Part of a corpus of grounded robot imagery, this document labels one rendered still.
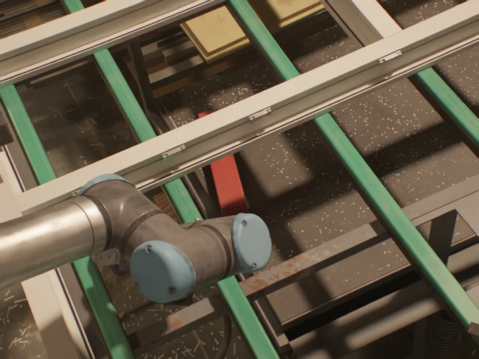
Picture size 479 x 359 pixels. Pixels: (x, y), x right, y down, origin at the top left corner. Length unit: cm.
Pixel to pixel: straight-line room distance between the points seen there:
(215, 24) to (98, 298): 98
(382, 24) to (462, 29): 16
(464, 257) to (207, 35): 88
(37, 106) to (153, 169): 148
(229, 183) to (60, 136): 115
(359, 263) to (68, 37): 81
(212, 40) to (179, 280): 118
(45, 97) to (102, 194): 189
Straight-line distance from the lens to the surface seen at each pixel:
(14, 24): 293
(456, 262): 193
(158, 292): 121
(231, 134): 170
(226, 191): 195
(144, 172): 167
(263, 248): 130
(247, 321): 150
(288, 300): 183
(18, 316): 264
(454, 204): 165
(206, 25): 231
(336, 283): 185
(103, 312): 156
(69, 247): 121
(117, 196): 127
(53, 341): 148
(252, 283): 158
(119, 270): 152
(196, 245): 122
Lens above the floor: 220
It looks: 53 degrees down
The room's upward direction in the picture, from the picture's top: 10 degrees counter-clockwise
